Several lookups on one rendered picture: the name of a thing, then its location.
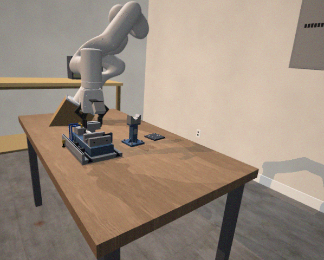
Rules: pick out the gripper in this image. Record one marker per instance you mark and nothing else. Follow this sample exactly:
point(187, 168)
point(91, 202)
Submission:
point(86, 105)

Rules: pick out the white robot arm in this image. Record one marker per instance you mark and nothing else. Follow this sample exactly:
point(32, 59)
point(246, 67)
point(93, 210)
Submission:
point(101, 51)

